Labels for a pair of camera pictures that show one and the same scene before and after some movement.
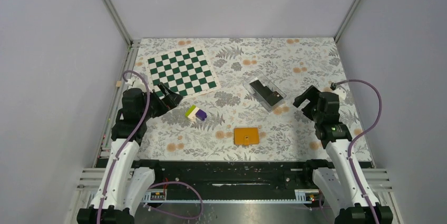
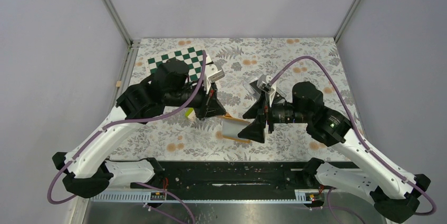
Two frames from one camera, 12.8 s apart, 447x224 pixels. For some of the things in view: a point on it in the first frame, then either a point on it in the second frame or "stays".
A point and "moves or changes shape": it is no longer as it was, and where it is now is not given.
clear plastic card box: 264,90 stays
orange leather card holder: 246,136 moves or changes shape
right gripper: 312,94 to 262,110
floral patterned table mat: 223,124 stays
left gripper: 172,100 to 210,106
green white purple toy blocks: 194,112 stays
